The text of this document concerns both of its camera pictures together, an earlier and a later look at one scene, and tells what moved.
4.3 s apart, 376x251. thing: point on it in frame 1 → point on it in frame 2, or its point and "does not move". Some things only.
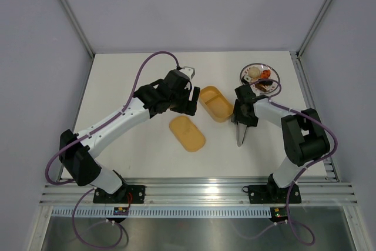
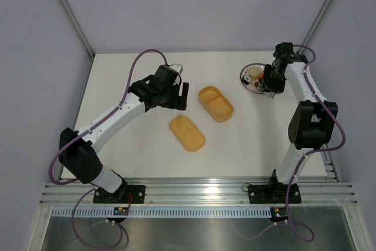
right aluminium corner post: [322, 12] does not move
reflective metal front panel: [308, 229] does not move
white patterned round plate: [262, 77] does not move
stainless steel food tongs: [241, 129] → [264, 89]
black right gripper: [236, 116] → [277, 87]
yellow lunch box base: [215, 102] does not move
